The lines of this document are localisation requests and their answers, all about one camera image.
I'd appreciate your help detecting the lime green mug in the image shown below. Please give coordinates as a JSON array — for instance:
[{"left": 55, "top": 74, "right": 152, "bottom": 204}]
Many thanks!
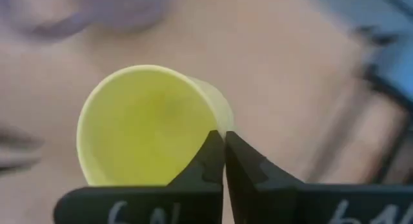
[{"left": 76, "top": 65, "right": 235, "bottom": 187}]

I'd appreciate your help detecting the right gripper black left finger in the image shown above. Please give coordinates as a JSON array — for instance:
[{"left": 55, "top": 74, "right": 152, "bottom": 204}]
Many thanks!
[{"left": 53, "top": 129, "right": 226, "bottom": 224}]

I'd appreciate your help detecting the wooden shelf with black wire frame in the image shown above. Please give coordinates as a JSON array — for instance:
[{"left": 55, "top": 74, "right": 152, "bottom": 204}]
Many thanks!
[{"left": 0, "top": 0, "right": 413, "bottom": 224}]

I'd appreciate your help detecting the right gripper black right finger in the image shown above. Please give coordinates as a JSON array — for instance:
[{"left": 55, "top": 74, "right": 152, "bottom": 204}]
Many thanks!
[{"left": 225, "top": 130, "right": 413, "bottom": 224}]

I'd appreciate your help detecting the purple ribbed mug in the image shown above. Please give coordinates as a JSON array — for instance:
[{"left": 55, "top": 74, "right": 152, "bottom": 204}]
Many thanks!
[{"left": 0, "top": 0, "right": 177, "bottom": 39}]

